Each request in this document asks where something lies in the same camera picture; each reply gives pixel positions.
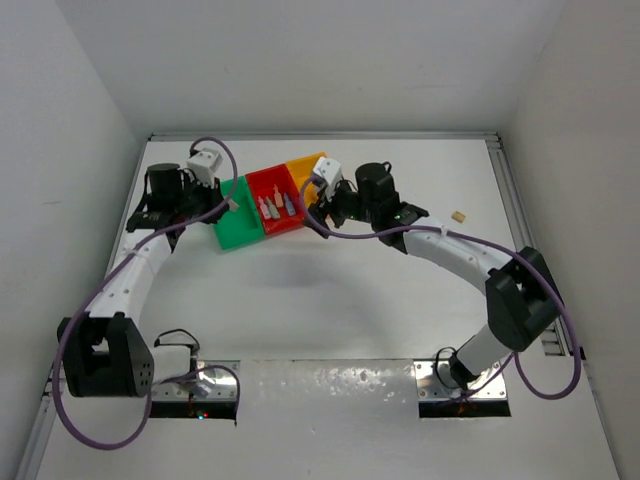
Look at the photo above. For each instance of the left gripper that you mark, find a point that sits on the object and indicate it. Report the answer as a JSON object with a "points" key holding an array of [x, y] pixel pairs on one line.
{"points": [[212, 192]]}

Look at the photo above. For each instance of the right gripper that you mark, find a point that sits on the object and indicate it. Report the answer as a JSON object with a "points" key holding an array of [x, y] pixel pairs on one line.
{"points": [[319, 209]]}

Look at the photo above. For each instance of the blue correction tape case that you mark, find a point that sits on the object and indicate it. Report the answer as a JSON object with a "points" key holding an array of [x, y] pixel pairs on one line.
{"points": [[289, 206]]}

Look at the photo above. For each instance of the green correction tape case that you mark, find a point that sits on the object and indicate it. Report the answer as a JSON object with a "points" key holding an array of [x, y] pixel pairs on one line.
{"points": [[274, 212]]}

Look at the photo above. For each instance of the orange correction tape case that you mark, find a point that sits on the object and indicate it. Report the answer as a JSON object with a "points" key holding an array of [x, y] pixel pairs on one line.
{"points": [[278, 198]]}

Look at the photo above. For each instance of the pink correction tape case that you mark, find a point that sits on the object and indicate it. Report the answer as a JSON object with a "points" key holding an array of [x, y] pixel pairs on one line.
{"points": [[264, 208]]}

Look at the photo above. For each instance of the grey eraser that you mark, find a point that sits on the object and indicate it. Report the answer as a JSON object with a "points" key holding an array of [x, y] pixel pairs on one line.
{"points": [[233, 205]]}

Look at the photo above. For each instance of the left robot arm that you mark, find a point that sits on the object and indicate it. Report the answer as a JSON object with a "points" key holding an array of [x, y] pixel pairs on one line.
{"points": [[105, 354]]}

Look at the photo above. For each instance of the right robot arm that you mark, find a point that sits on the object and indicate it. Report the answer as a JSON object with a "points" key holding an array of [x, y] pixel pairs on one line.
{"points": [[518, 289]]}

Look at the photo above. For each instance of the green plastic bin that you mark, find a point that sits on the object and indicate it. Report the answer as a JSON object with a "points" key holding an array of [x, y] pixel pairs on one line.
{"points": [[242, 226]]}

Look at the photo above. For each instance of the red plastic bin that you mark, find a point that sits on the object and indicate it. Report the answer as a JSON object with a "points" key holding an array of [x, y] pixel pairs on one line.
{"points": [[261, 185]]}

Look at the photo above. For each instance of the yellow plastic bin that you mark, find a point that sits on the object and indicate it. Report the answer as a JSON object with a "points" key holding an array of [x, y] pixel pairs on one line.
{"points": [[300, 170]]}

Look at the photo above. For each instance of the yellow eraser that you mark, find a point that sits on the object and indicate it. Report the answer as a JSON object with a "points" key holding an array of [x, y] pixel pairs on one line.
{"points": [[458, 217]]}

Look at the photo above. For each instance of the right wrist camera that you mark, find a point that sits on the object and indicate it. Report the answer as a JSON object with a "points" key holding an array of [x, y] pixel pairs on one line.
{"points": [[326, 175]]}

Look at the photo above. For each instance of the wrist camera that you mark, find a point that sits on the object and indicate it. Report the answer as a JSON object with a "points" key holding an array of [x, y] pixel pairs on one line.
{"points": [[326, 175], [204, 164]]}

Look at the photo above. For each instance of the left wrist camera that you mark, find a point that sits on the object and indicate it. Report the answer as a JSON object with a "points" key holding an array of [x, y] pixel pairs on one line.
{"points": [[204, 164]]}

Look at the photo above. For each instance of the aluminium frame rail back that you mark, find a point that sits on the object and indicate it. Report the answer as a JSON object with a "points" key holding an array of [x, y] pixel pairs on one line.
{"points": [[326, 135]]}

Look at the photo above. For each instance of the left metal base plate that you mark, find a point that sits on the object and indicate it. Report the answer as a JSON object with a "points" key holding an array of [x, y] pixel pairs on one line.
{"points": [[216, 381]]}

